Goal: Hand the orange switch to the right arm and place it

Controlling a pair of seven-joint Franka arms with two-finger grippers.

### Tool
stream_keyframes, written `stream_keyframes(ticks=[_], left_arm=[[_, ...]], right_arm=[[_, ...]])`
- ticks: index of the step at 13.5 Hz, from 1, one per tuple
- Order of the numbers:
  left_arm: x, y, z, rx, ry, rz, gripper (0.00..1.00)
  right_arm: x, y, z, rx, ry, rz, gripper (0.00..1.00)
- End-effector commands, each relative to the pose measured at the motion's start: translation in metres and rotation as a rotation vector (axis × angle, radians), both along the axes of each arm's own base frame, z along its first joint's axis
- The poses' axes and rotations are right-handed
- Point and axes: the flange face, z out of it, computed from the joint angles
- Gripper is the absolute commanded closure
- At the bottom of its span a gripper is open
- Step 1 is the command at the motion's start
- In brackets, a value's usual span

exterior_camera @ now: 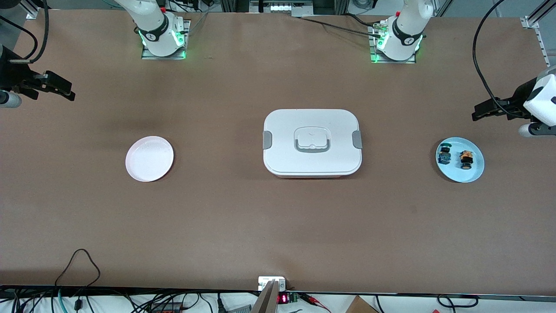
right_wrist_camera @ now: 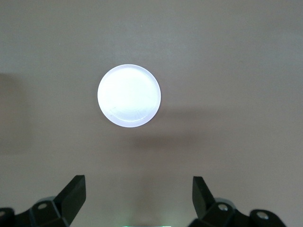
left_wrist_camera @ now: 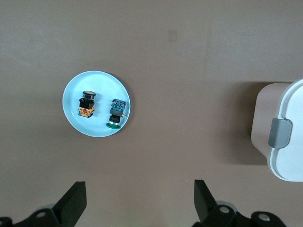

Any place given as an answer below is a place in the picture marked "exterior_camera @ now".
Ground dark sushi roll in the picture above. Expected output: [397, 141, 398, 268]
[437, 143, 453, 165]

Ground light blue round plate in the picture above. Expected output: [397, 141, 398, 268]
[436, 137, 485, 183]

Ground pale pink round plate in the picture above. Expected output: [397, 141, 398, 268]
[126, 136, 174, 182]

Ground white lunch box grey clasps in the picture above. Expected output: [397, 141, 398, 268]
[263, 109, 363, 179]

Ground silver lit control box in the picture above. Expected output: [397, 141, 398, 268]
[250, 0, 314, 14]

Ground brown cardboard piece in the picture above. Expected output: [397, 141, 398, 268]
[345, 296, 379, 313]

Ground red and black test leads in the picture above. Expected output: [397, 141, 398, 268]
[300, 293, 331, 313]

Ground small white socket block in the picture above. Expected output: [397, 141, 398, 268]
[258, 276, 286, 291]

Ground grey metal bar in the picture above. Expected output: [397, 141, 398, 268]
[251, 280, 278, 313]

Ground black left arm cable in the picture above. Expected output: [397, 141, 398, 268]
[473, 0, 522, 119]

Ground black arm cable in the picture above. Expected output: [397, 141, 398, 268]
[0, 0, 49, 64]
[473, 0, 522, 119]

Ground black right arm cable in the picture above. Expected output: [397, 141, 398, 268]
[0, 0, 49, 64]

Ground aluminium frame profile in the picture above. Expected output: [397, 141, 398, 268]
[520, 0, 556, 71]
[20, 0, 48, 20]

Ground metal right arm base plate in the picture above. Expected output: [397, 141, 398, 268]
[141, 19, 191, 60]

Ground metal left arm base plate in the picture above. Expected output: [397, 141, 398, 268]
[370, 24, 417, 64]

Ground thin black cable loop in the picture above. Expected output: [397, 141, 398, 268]
[54, 249, 101, 288]

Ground black power cable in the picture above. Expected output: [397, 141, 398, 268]
[300, 13, 383, 37]

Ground black coiled cable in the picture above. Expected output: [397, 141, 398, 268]
[437, 294, 479, 308]

